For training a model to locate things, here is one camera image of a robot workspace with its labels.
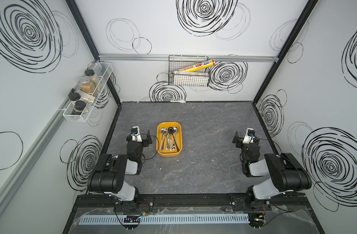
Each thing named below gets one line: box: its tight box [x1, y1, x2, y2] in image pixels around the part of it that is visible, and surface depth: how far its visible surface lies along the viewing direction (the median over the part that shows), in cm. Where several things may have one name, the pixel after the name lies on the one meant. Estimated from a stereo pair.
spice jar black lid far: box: [84, 69, 99, 87], surface depth 75 cm
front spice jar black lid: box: [74, 99, 87, 111], surface depth 64 cm
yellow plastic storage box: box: [156, 121, 183, 158], surface depth 96 cm
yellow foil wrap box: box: [178, 58, 216, 73], surface depth 91 cm
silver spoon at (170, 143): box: [169, 134, 173, 152], surface depth 96 cm
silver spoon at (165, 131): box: [160, 128, 169, 152], surface depth 101 cm
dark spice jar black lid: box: [68, 92, 81, 101], surface depth 65 cm
